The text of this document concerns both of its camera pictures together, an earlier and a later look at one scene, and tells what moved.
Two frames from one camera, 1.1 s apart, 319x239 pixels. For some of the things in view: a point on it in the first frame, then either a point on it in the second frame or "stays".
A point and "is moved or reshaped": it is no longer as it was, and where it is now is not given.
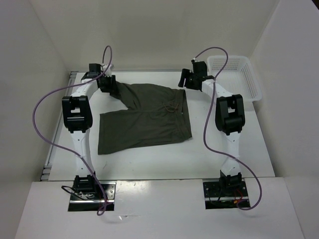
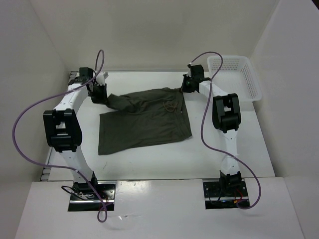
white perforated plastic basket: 238,77 stays
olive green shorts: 156,115 is moved or reshaped
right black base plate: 214,199 stays
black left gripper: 112,87 -> 103,99
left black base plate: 92,201 stays
